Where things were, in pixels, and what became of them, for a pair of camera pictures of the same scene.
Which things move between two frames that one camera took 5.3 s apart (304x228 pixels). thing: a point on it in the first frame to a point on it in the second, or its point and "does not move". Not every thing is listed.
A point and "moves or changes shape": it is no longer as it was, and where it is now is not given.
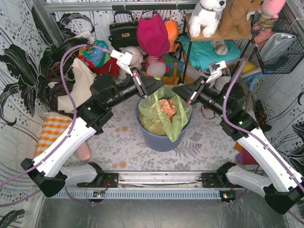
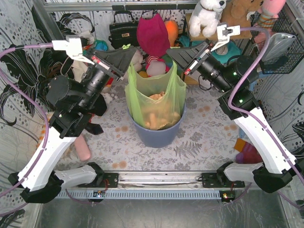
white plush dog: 205,15 does not move
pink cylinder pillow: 84,152 does not move
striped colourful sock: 243,157 does not move
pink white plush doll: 156,67 does not move
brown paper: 168,107 to 157,96
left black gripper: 141,83 to 106,68
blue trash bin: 160,143 moves or changes shape
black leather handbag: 124,34 does not move
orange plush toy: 172,29 does not move
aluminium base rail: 147,185 does not move
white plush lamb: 137,60 does not move
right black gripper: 195,91 to 194,62
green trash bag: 164,112 moves or changes shape
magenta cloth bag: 153,36 does not move
